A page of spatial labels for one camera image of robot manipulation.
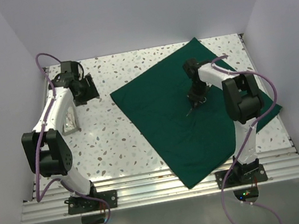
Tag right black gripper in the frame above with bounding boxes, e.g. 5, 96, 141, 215
185, 79, 215, 109

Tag metal instrument tray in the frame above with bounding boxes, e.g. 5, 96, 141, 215
62, 105, 80, 136

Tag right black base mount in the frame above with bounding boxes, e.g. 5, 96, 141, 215
224, 158, 268, 203

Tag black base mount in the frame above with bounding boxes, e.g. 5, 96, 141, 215
64, 190, 118, 224
224, 158, 268, 203

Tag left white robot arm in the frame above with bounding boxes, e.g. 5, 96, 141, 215
21, 74, 100, 211

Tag green surgical drape cloth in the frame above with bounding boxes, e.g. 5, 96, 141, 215
102, 23, 293, 200

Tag silver forceps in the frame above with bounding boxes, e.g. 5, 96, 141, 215
186, 107, 198, 116
63, 114, 77, 132

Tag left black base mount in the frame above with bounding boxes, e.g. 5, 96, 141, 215
64, 190, 118, 224

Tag aluminium rail frame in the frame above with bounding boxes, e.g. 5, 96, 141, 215
21, 43, 299, 224

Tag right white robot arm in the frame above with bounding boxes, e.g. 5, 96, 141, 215
183, 58, 264, 184

